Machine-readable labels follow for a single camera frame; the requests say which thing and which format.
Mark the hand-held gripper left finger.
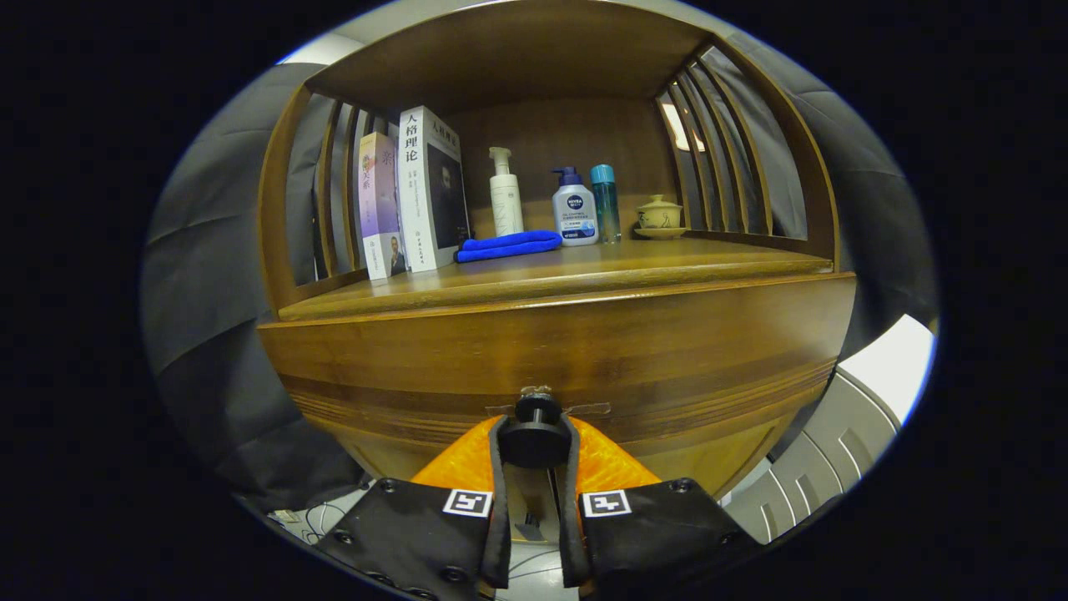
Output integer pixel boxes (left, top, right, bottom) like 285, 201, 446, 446
317, 415, 511, 601

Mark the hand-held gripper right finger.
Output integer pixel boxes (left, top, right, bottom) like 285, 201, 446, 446
557, 415, 762, 598

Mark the wooden drawer with black knob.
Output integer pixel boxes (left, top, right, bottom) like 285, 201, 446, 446
257, 271, 859, 468

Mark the wooden countertop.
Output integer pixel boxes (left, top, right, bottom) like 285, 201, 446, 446
278, 236, 835, 322

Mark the wooden cabinet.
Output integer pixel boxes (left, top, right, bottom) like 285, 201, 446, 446
257, 0, 859, 548

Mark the blue folded cloth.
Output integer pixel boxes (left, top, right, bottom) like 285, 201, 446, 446
456, 230, 564, 264

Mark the white bottle with blue pump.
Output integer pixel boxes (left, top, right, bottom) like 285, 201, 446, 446
552, 166, 599, 247

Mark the slim teal bottle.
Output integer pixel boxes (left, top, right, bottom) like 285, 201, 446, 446
591, 164, 622, 245

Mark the yellow lidded teacup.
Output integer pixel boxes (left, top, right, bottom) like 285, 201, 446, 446
637, 194, 683, 230

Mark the thick white book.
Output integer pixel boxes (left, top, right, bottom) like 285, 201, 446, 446
397, 105, 472, 273

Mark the purple book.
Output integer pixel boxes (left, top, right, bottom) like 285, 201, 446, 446
359, 132, 408, 281

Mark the black backdrop cloth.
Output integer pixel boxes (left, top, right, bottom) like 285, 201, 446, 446
140, 33, 940, 514

